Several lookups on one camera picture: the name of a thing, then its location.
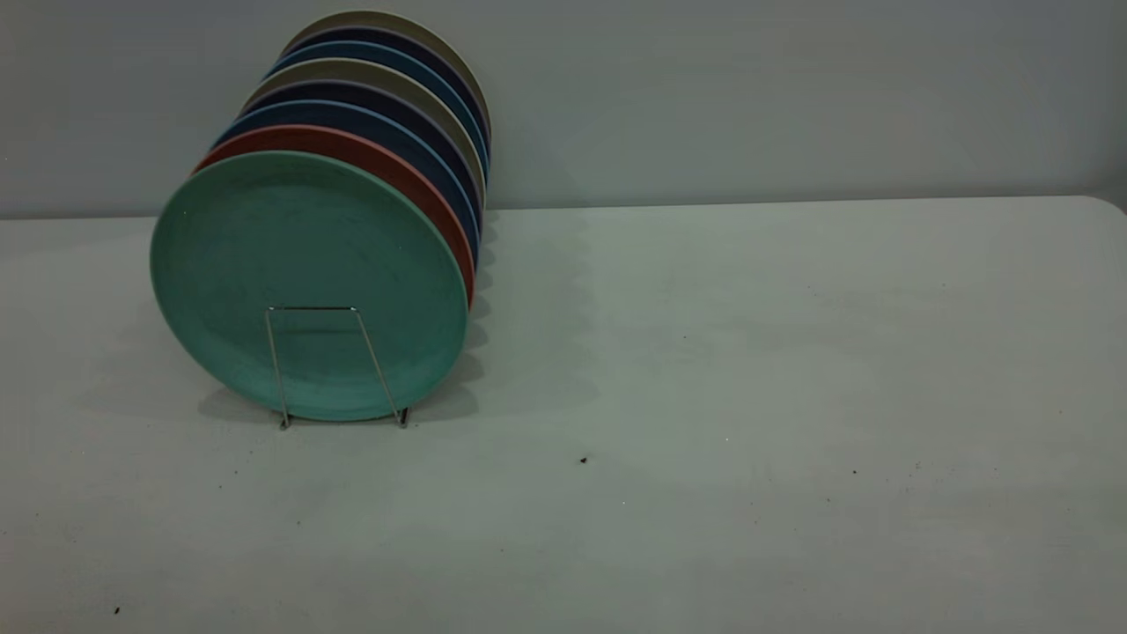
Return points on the green round plate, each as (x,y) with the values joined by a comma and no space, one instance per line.
(308,255)

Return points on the red round plate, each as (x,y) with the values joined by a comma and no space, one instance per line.
(387,157)

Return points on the navy plate light blue rim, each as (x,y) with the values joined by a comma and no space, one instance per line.
(396,130)

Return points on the navy plate purple rim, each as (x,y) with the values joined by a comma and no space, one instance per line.
(387,99)

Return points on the grey beige round plate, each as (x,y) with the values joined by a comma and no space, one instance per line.
(379,72)

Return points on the teal blue round plate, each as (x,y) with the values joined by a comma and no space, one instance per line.
(387,53)

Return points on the dark purple round plate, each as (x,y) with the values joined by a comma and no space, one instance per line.
(387,35)

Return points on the light beige round plate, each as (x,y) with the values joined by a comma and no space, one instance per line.
(396,18)

